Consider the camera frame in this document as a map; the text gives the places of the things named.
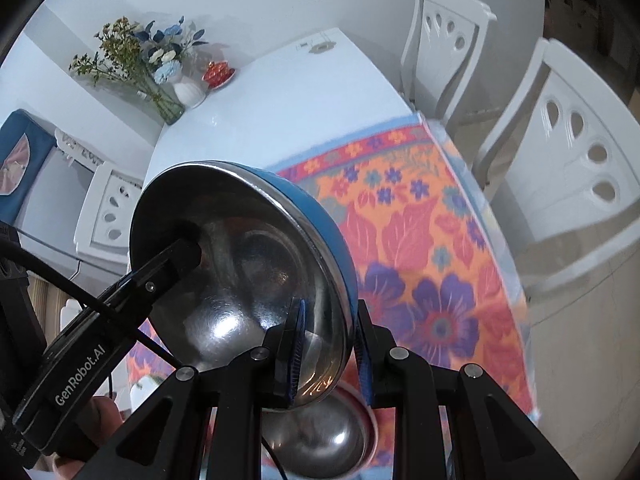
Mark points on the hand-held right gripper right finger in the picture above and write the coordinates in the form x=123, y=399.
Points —
x=362, y=365

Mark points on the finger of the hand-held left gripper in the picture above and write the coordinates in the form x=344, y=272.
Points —
x=165, y=270

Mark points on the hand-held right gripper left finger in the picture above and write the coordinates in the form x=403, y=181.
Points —
x=296, y=350

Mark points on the blue steel bowl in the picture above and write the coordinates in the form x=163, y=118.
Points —
x=240, y=270

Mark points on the person's left hand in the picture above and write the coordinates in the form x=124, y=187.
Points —
x=107, y=412

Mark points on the white dining chair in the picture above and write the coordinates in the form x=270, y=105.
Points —
x=560, y=200
x=435, y=60
x=95, y=200

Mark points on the colourful floral cloth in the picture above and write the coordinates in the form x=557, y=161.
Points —
x=425, y=260

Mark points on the white carved furniture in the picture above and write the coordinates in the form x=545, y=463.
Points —
x=75, y=147

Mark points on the green glass vase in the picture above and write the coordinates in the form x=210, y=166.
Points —
x=167, y=107

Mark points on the white ribbed vase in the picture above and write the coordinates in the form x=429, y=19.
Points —
x=190, y=92

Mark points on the blue fabric cover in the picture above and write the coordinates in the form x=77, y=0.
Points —
x=25, y=130

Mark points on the blue white flower bouquet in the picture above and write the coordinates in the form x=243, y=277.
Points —
x=167, y=70

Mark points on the green stem bouquet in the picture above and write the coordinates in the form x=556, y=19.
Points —
x=120, y=55

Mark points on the dark wooden furniture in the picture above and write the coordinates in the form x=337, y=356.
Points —
x=590, y=0

